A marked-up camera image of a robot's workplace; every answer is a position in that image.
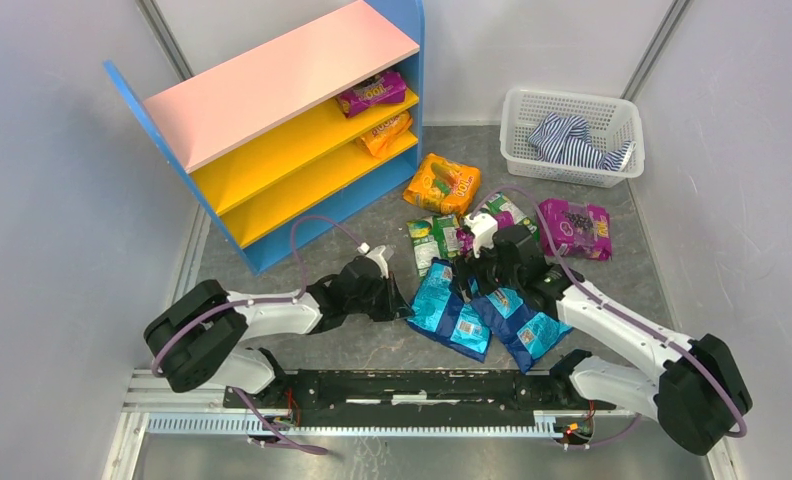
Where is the blue candy bag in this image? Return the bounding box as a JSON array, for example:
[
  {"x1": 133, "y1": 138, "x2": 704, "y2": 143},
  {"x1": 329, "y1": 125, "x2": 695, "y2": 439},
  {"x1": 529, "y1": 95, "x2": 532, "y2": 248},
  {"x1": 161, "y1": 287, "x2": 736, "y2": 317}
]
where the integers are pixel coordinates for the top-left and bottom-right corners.
[
  {"x1": 407, "y1": 259, "x2": 492, "y2": 363},
  {"x1": 469, "y1": 288, "x2": 572, "y2": 373}
]

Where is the purple candy bag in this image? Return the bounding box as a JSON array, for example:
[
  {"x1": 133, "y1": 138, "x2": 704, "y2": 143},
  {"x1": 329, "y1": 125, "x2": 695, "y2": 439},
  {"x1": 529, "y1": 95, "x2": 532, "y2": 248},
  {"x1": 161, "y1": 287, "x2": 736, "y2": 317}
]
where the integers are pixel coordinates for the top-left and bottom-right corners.
[
  {"x1": 456, "y1": 212, "x2": 514, "y2": 255},
  {"x1": 539, "y1": 198, "x2": 613, "y2": 261},
  {"x1": 335, "y1": 70, "x2": 408, "y2": 118}
]

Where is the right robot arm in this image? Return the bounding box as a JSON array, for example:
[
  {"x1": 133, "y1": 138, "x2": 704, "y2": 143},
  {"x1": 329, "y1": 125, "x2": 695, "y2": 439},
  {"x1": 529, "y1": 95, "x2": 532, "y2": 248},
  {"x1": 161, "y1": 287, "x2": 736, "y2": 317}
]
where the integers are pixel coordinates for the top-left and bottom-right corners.
[{"x1": 453, "y1": 214, "x2": 753, "y2": 455}]

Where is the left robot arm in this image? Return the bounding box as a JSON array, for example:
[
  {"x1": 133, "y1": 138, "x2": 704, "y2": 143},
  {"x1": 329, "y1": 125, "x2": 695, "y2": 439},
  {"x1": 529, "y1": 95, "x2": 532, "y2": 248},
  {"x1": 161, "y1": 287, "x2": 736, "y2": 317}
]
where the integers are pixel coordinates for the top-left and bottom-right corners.
[{"x1": 143, "y1": 250, "x2": 414, "y2": 394}]

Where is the green candy bag left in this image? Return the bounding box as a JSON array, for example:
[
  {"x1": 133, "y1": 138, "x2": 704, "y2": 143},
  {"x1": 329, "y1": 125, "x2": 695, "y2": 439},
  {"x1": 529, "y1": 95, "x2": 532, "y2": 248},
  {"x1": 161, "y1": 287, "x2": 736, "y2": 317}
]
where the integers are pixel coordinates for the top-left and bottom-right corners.
[{"x1": 407, "y1": 214, "x2": 461, "y2": 277}]

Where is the green candy bag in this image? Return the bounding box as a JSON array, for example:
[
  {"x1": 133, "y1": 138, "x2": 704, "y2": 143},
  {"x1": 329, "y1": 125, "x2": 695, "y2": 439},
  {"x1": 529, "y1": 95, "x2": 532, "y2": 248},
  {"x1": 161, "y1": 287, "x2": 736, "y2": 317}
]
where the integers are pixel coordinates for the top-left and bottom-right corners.
[
  {"x1": 480, "y1": 193, "x2": 540, "y2": 241},
  {"x1": 407, "y1": 214, "x2": 461, "y2": 277}
]

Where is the green candy bag right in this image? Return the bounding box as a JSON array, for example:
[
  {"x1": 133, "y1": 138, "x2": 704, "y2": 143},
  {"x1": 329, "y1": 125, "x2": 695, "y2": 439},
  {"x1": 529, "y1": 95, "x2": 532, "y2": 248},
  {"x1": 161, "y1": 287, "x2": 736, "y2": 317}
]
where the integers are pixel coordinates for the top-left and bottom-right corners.
[{"x1": 480, "y1": 193, "x2": 540, "y2": 241}]

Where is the orange candy bag on floor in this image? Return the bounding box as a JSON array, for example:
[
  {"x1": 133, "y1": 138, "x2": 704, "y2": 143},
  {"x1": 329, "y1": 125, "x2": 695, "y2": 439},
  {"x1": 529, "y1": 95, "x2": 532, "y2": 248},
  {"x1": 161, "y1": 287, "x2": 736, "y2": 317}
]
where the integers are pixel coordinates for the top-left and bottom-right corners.
[{"x1": 402, "y1": 153, "x2": 482, "y2": 215}]

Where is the orange candy bag on shelf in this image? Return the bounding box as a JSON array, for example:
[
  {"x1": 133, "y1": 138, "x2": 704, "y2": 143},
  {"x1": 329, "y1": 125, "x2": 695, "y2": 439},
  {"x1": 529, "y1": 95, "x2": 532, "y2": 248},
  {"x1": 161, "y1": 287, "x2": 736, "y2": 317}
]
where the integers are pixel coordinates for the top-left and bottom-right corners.
[{"x1": 355, "y1": 111, "x2": 413, "y2": 159}]

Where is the blue white striped cloth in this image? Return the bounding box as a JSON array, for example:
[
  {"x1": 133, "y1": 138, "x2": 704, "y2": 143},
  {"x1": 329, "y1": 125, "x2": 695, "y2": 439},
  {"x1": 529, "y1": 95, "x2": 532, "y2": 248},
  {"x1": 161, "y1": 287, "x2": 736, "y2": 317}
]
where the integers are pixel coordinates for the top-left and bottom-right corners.
[{"x1": 527, "y1": 113, "x2": 637, "y2": 172}]

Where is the white plastic basket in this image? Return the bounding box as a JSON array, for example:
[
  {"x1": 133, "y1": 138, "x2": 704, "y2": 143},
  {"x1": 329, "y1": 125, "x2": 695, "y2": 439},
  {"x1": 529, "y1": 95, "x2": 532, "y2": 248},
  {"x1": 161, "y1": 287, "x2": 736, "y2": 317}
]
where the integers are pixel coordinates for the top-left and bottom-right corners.
[{"x1": 500, "y1": 88, "x2": 645, "y2": 188}]

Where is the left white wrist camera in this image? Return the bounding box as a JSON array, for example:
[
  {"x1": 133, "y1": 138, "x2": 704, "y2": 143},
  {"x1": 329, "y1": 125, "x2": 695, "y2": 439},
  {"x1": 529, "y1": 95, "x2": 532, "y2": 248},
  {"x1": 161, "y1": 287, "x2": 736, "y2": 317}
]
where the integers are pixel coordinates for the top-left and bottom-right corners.
[{"x1": 356, "y1": 242, "x2": 394, "y2": 278}]

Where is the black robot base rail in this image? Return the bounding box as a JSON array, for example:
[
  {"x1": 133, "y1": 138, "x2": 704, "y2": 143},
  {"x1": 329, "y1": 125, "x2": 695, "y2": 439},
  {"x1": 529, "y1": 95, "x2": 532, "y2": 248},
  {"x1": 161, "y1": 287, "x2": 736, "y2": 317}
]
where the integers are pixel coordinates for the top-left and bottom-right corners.
[{"x1": 252, "y1": 370, "x2": 591, "y2": 427}]

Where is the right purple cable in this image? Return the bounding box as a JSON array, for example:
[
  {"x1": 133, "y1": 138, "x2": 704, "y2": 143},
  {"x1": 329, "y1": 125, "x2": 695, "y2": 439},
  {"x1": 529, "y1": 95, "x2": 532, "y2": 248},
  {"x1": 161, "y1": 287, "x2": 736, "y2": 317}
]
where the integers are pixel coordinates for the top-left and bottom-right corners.
[{"x1": 468, "y1": 185, "x2": 748, "y2": 450}]

